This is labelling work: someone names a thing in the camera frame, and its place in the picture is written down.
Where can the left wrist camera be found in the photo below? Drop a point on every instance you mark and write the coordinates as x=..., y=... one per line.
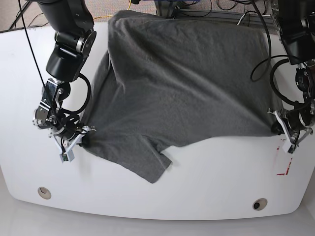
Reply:
x=288, y=147

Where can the left table cable grommet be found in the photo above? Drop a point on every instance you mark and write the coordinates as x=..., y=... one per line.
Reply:
x=44, y=193

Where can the right table cable grommet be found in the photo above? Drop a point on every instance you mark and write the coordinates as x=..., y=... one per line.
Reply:
x=260, y=204

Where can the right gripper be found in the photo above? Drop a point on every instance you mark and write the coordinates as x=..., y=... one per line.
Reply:
x=71, y=134

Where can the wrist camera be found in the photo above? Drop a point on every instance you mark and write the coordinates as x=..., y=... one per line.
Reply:
x=67, y=156
x=288, y=147

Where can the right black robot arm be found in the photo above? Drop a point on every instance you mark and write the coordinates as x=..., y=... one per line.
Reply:
x=74, y=37

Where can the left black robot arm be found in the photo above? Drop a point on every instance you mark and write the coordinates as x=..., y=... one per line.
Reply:
x=294, y=21

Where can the red tape rectangle marking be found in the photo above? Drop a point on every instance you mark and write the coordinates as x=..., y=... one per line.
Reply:
x=283, y=160

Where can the aluminium frame stand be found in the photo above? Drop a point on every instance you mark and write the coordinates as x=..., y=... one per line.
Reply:
x=239, y=12

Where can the table cable grommet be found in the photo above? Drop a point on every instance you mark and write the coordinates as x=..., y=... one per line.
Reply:
x=44, y=193
x=260, y=204

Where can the grey t-shirt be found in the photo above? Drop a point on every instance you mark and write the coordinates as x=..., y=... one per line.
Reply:
x=165, y=83

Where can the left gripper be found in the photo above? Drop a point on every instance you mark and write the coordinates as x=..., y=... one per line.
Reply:
x=295, y=125

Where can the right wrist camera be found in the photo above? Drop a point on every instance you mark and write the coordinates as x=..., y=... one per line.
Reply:
x=67, y=156

